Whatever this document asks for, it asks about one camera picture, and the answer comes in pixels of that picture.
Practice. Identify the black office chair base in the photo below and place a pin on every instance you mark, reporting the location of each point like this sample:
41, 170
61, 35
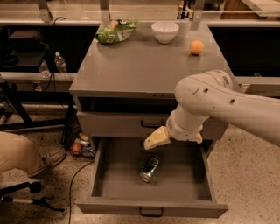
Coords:
26, 193

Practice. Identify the orange fruit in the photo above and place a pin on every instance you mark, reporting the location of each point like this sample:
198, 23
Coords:
196, 47

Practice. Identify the grey drawer cabinet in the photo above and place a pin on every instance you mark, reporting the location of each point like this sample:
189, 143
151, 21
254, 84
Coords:
139, 75

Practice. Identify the black drawer handle top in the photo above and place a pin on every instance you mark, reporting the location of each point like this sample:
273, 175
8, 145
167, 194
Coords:
152, 125

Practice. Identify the person's leg in khaki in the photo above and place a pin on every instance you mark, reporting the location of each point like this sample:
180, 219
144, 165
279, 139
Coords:
18, 152

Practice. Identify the closed grey top drawer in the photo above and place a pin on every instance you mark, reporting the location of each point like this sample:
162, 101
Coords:
102, 124

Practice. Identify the green chip bag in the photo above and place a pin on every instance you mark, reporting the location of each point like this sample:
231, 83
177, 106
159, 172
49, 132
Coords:
116, 31

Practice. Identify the grey sneaker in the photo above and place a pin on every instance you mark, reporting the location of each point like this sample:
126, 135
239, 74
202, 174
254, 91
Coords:
48, 160

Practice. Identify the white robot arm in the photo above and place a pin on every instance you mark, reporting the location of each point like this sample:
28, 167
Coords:
211, 94

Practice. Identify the black drawer handle middle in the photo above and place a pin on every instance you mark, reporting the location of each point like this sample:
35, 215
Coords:
151, 212

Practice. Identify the red apple on floor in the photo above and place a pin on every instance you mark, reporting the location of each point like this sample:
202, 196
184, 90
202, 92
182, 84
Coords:
76, 149

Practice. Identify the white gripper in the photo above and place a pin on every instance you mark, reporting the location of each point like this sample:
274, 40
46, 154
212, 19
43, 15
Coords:
184, 132

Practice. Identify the clear water bottle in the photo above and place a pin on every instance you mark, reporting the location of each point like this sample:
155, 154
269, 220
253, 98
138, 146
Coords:
60, 63
44, 70

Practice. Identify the green soda can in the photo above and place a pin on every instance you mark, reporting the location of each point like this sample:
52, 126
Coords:
148, 171

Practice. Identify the black drawer handle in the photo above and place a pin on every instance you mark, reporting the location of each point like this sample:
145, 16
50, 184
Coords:
152, 125
151, 212

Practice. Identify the white bowl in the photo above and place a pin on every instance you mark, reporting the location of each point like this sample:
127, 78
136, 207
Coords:
165, 31

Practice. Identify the open grey middle drawer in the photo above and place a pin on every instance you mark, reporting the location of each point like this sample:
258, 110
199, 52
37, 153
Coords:
171, 180

